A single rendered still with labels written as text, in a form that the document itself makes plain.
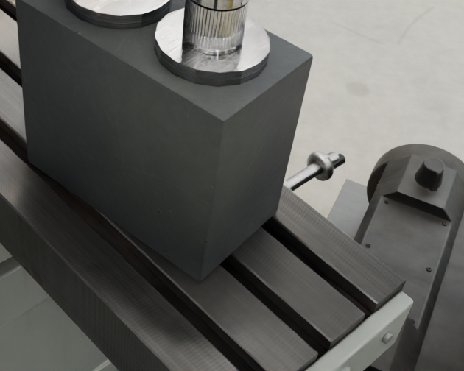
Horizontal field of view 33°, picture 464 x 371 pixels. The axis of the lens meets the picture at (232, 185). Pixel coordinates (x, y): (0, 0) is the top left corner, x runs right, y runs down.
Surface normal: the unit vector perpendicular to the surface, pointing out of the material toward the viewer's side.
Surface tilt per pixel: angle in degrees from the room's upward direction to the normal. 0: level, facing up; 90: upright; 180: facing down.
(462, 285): 0
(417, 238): 0
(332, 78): 0
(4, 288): 90
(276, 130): 90
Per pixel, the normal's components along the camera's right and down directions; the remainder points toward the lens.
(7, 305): 0.69, 0.57
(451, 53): 0.12, -0.71
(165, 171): -0.61, 0.50
